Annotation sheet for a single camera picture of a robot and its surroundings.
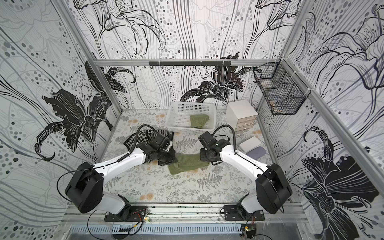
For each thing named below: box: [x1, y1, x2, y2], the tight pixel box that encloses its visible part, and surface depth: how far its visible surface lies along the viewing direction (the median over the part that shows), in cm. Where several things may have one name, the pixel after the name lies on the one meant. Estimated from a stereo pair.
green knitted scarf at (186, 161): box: [167, 152, 210, 175], surface depth 88 cm
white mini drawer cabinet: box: [226, 99, 259, 132], surface depth 103 cm
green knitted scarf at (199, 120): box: [190, 114, 210, 129], surface depth 104 cm
